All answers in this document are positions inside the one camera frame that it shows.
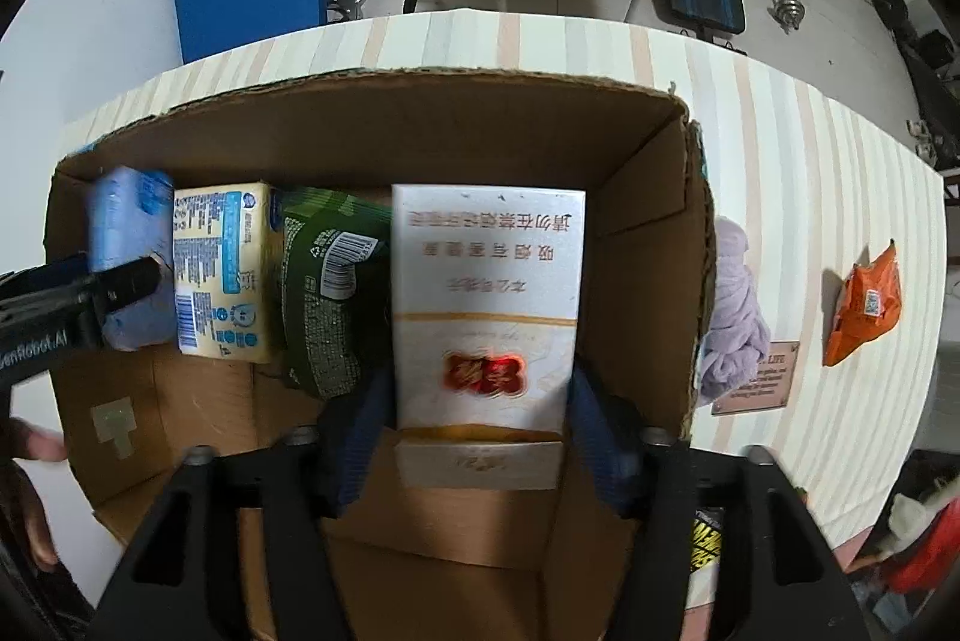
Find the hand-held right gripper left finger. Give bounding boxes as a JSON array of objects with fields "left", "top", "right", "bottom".
[{"left": 88, "top": 362, "right": 394, "bottom": 641}]

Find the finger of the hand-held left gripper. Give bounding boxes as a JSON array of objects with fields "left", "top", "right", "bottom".
[{"left": 88, "top": 255, "right": 167, "bottom": 315}]

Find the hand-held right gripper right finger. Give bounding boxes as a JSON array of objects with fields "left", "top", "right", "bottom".
[{"left": 564, "top": 365, "right": 847, "bottom": 641}]

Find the blue tissue packet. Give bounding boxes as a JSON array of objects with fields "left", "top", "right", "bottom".
[{"left": 87, "top": 167, "right": 178, "bottom": 352}]

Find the yellow blue milk carton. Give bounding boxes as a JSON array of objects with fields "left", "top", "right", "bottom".
[{"left": 172, "top": 182, "right": 286, "bottom": 364}]

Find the green snack packet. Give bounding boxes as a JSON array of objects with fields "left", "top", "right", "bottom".
[{"left": 279, "top": 186, "right": 395, "bottom": 399}]

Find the white carton with red emblem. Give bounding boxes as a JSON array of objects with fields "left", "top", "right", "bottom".
[{"left": 390, "top": 183, "right": 589, "bottom": 490}]

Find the cardboard box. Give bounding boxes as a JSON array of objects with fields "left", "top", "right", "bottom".
[{"left": 42, "top": 68, "right": 718, "bottom": 641}]

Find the person's left hand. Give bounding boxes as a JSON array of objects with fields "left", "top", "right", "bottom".
[{"left": 0, "top": 416, "right": 70, "bottom": 574}]

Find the yellow and black packet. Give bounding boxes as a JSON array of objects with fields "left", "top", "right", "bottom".
[{"left": 684, "top": 506, "right": 725, "bottom": 609}]

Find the brown card with text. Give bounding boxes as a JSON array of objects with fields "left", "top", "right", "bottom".
[{"left": 709, "top": 339, "right": 802, "bottom": 417}]

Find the purple cloth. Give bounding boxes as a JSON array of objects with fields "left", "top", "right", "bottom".
[{"left": 694, "top": 215, "right": 773, "bottom": 408}]

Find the orange snack packet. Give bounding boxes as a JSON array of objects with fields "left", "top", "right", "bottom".
[{"left": 822, "top": 242, "right": 904, "bottom": 369}]

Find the striped tablecloth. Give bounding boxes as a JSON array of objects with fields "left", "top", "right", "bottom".
[{"left": 63, "top": 11, "right": 947, "bottom": 582}]

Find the red and white object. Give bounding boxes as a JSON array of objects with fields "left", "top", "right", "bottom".
[{"left": 847, "top": 477, "right": 960, "bottom": 634}]

